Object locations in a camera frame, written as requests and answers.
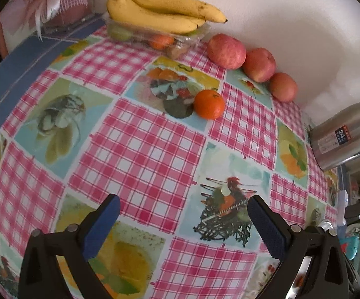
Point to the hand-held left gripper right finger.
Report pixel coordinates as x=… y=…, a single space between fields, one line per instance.
x=267 y=227

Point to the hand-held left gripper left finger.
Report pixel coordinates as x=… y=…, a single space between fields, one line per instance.
x=102 y=227

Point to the small tangerine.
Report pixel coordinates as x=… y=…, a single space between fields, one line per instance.
x=209 y=104

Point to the pink checkered tablecloth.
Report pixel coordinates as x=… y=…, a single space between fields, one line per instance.
x=142 y=162

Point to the white power strip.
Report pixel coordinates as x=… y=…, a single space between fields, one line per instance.
x=341 y=202

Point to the teal plastic box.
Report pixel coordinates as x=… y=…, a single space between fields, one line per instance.
x=351 y=247

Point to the black charger adapter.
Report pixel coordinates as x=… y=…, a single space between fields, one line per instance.
x=352 y=213

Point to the stainless steel thermos jug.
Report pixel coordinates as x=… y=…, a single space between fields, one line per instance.
x=345 y=137

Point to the red apple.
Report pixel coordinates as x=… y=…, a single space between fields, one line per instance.
x=259 y=65
x=282 y=87
x=226 y=51

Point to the blue cloth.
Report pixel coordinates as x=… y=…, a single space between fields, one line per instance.
x=18 y=68

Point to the wrapped orange fruit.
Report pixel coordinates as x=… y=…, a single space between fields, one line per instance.
x=160 y=41

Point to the small green fruit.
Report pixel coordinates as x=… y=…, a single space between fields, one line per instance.
x=119 y=32

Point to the clear plastic tray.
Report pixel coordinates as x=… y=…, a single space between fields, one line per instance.
x=192 y=39

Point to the bunch of yellow bananas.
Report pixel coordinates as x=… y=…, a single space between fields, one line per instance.
x=155 y=15

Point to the pink flower bouquet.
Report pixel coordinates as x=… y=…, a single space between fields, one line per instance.
x=58 y=0

